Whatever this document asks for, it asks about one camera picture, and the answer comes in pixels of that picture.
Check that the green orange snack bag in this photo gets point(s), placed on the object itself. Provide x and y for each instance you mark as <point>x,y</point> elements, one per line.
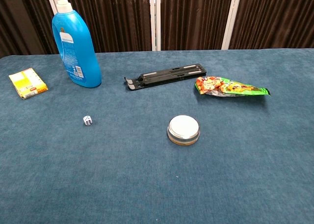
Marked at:
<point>220,86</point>

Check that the blue velvet tablecloth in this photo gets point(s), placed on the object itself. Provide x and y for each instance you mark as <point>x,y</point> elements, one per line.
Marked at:
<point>147,184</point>

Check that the white die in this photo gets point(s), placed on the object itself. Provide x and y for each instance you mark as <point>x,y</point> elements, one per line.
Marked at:
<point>87,120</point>

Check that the round silver tin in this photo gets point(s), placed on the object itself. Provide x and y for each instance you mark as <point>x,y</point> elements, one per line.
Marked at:
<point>183,129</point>

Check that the yellow cardboard box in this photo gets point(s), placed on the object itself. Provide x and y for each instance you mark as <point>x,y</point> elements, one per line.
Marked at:
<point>27,84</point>

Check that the black folding laptop stand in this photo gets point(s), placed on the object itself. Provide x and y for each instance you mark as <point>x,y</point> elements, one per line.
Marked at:
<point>166,76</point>

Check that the brown curtain partition panel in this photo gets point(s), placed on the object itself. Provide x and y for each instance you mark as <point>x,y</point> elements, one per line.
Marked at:
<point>24,17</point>
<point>274,17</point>
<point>110,17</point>
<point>196,17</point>

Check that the blue pump detergent bottle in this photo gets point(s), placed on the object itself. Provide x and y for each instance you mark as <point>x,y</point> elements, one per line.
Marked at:
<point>78,62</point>

